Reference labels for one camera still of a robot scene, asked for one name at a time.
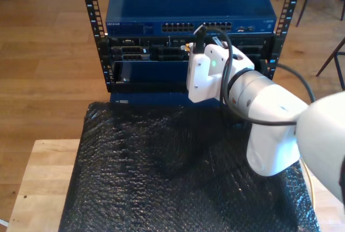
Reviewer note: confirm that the black rack server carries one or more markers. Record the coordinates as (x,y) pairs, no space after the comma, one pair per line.
(161,53)

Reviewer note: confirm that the slant-legged chair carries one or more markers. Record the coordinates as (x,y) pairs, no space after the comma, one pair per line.
(340,70)

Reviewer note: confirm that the black bubble mat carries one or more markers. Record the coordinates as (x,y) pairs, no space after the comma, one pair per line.
(134,189)

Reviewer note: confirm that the blue network switch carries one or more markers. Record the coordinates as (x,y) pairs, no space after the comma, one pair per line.
(161,0)

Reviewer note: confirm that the blue rack base plate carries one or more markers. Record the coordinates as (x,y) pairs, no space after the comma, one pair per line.
(161,98)

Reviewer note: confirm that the black perforated rack post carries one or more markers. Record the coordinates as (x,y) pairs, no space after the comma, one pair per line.
(289,0)
(93,14)

